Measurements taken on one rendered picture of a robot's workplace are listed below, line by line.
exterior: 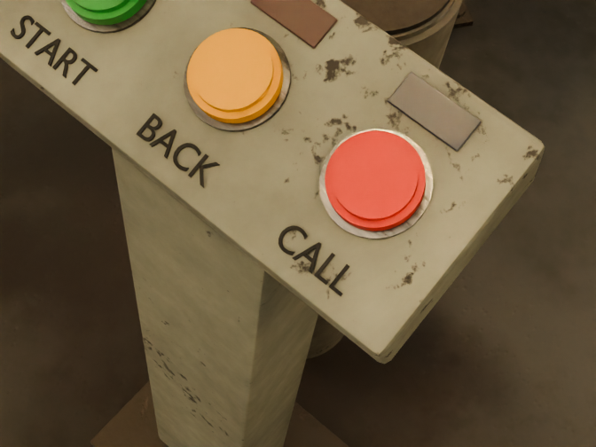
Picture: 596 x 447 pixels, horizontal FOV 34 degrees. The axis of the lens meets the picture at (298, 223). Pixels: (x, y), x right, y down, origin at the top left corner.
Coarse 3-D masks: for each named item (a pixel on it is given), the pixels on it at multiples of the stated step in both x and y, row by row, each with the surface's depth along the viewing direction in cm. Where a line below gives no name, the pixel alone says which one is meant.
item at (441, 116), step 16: (416, 80) 40; (400, 96) 40; (416, 96) 40; (432, 96) 40; (416, 112) 40; (432, 112) 40; (448, 112) 40; (464, 112) 39; (432, 128) 40; (448, 128) 39; (464, 128) 39; (448, 144) 39
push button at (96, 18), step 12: (72, 0) 42; (84, 0) 42; (96, 0) 42; (108, 0) 42; (120, 0) 42; (132, 0) 42; (144, 0) 42; (84, 12) 42; (96, 12) 42; (108, 12) 42; (120, 12) 42; (132, 12) 42; (108, 24) 42
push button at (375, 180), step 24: (360, 144) 39; (384, 144) 39; (408, 144) 39; (336, 168) 39; (360, 168) 39; (384, 168) 39; (408, 168) 38; (336, 192) 39; (360, 192) 38; (384, 192) 38; (408, 192) 38; (360, 216) 38; (384, 216) 38; (408, 216) 39
